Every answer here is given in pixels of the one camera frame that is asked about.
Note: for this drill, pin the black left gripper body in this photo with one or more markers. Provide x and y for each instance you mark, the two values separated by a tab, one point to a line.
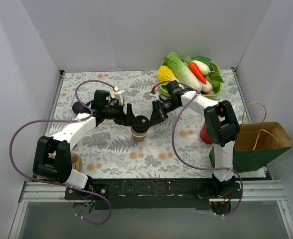
125	114

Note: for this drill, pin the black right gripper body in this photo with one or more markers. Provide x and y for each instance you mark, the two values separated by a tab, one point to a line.
159	109

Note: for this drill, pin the black coffee cup lid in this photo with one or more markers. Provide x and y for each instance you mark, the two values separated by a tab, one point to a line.
143	126

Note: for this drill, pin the brown paper coffee cup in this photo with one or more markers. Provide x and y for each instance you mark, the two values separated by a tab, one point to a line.
138	137

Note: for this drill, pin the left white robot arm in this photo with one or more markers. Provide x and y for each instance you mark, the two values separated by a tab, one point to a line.
53	154

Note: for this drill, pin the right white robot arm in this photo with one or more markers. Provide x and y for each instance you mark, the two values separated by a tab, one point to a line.
221	125

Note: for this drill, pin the floral patterned table mat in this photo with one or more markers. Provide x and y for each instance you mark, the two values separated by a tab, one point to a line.
171	149

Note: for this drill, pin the stack of paper cups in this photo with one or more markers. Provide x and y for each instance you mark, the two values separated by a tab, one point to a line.
114	101

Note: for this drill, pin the yellow napa cabbage leaf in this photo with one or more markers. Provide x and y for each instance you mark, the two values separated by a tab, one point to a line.
164	75

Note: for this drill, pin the purple eggplant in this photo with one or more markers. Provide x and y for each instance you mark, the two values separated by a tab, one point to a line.
78	108

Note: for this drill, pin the green napa cabbage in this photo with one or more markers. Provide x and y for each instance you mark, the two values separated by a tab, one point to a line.
181	71

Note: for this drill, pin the small white cabbage stalk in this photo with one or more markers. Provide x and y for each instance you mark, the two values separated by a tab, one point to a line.
207	87

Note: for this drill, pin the red straw holder cup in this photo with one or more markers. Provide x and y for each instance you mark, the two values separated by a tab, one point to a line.
204	135

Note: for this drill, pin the orange carrot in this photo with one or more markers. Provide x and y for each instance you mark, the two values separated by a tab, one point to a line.
196	71

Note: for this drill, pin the white radish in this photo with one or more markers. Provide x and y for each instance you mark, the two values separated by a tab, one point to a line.
205	70

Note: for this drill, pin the green leafy bok choy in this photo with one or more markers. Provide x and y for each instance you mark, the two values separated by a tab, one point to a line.
216	79

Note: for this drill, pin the dark green spinach leaf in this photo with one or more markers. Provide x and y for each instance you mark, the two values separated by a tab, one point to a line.
205	59

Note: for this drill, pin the brown cardboard cup carrier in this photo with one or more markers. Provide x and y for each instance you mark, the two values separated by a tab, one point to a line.
76	162

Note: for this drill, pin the green plastic vegetable tray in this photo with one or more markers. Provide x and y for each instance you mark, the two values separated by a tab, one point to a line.
213	68

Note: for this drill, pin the brown and green paper bag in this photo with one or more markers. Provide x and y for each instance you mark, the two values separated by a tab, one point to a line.
258	144

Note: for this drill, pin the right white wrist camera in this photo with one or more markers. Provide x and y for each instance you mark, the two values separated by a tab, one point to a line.
155	94

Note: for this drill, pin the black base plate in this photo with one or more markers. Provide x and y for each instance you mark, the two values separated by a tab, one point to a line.
194	193

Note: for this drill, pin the aluminium frame rail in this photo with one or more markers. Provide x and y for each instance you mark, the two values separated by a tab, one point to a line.
276	194

